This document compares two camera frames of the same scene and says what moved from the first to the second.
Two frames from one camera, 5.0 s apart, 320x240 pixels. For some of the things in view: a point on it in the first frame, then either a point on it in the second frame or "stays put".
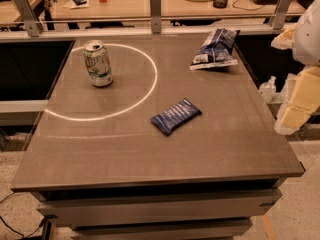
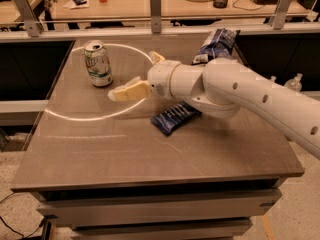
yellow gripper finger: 285,39 → 156,57
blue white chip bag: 216,50 stays put
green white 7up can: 98,62 stays put
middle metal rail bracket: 155,11 stays put
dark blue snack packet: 175,117 stays put
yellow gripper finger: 302,102 → 133,89
